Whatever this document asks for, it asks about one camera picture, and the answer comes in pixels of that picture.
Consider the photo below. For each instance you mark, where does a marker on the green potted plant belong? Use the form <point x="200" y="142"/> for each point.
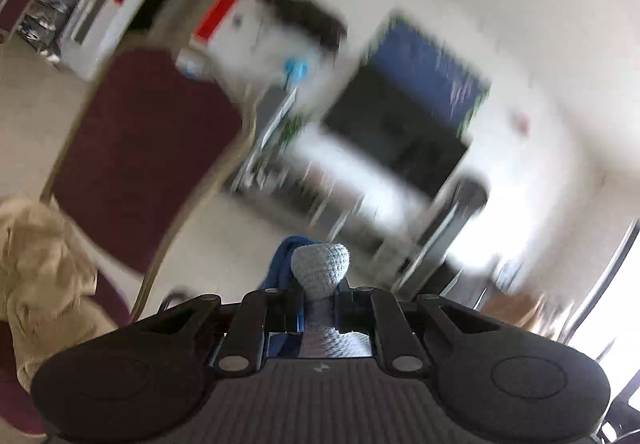
<point x="292" y="128"/>

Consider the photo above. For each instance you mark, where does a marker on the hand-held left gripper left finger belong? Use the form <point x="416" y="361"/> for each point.
<point x="300" y="315"/>

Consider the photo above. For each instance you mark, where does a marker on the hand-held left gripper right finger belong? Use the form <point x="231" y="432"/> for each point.
<point x="341" y="313"/>

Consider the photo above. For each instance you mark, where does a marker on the blue round object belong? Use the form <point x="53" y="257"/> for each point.
<point x="297" y="68"/>

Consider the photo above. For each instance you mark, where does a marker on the grey metal shelf unit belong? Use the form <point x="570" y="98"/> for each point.
<point x="270" y="138"/>

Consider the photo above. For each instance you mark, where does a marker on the dark display screen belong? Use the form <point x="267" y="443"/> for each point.
<point x="400" y="113"/>

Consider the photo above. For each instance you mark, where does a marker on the dark hanging cloth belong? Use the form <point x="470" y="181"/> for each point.
<point x="305" y="16"/>

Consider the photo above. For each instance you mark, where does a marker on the maroon chair with beige frame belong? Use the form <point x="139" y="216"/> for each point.
<point x="145" y="148"/>

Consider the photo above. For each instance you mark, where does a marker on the grey and blue sweater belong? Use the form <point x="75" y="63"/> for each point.
<point x="320" y="269"/>

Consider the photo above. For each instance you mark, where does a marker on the beige crumpled cloth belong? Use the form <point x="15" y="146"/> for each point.
<point x="42" y="274"/>

